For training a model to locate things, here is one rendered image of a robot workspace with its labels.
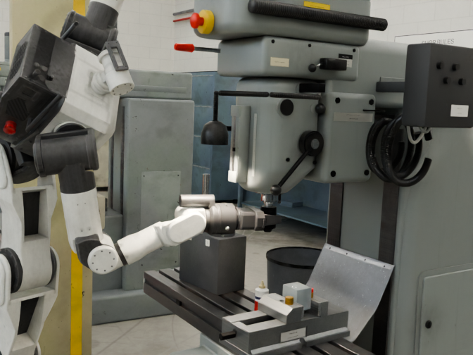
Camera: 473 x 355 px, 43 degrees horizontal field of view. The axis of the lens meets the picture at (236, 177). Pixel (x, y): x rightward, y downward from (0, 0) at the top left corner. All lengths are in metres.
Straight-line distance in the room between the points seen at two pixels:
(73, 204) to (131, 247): 0.20
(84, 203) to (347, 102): 0.77
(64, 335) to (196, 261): 1.55
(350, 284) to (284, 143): 0.58
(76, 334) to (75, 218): 1.97
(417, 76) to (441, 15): 5.20
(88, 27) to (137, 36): 9.54
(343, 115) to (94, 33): 0.75
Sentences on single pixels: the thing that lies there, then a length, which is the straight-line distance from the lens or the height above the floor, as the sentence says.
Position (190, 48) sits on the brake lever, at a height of 1.70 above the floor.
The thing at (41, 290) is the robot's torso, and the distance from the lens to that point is 2.07.
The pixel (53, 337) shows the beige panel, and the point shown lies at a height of 0.27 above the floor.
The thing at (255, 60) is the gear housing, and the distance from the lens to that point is 1.58.
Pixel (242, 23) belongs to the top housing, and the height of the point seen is 1.75.
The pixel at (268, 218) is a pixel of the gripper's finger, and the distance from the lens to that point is 1.72.
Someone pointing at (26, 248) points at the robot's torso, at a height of 1.09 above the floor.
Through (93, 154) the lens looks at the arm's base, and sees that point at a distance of 1.53.
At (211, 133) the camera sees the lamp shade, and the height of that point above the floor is 1.48.
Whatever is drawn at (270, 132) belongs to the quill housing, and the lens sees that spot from 1.61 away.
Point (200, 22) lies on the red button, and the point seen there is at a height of 1.76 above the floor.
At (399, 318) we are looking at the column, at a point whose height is 0.92.
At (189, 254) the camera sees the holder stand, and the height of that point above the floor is 1.03.
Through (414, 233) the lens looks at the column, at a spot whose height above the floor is 1.19.
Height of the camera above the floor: 1.56
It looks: 7 degrees down
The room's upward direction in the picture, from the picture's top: 2 degrees clockwise
